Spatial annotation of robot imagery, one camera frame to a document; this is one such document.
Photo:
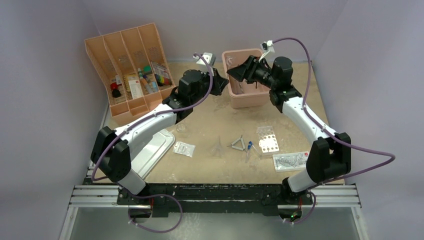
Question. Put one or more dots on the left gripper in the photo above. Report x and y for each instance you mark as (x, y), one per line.
(219, 83)

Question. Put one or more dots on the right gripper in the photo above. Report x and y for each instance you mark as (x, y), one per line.
(247, 70)

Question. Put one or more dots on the small white packet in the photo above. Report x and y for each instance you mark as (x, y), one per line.
(183, 148)

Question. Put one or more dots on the white clay triangle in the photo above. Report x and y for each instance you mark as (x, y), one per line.
(238, 144)

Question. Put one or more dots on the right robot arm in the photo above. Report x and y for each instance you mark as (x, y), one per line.
(328, 157)

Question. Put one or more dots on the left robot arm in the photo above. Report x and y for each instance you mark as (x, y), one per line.
(114, 150)

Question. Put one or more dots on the pink plastic bin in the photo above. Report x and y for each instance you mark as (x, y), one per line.
(243, 95)

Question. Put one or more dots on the colourful markers set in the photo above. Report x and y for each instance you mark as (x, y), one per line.
(163, 80)

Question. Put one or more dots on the white box in organizer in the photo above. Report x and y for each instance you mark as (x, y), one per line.
(135, 89)

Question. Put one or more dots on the peach file organizer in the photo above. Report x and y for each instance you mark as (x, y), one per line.
(132, 54)

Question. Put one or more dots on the white test tube rack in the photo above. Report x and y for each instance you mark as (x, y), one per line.
(267, 142)

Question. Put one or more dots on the blue capped test tube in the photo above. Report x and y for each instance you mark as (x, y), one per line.
(248, 150)

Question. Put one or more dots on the red black bottle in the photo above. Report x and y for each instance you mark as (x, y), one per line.
(115, 92)

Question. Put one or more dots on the white plastic lid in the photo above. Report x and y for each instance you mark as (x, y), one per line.
(148, 157)

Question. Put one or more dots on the white labelled package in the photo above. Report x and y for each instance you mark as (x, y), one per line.
(286, 162)

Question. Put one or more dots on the black mounting base rail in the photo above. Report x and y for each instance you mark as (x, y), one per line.
(214, 198)

